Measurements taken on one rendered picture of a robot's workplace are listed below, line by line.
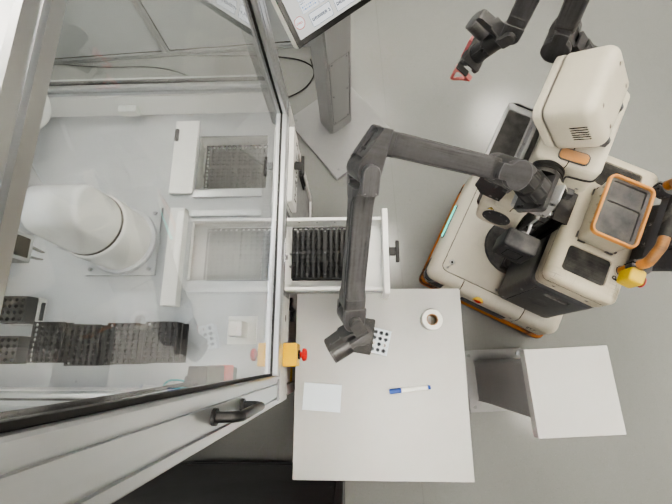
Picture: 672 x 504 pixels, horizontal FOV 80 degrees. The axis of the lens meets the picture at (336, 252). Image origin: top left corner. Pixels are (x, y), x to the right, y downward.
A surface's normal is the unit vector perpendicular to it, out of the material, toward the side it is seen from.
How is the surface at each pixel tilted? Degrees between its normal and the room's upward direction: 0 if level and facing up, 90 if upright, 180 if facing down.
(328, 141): 5
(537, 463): 0
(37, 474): 90
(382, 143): 42
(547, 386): 0
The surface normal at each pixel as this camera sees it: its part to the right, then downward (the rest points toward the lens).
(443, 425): -0.04, -0.25
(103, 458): 1.00, -0.01
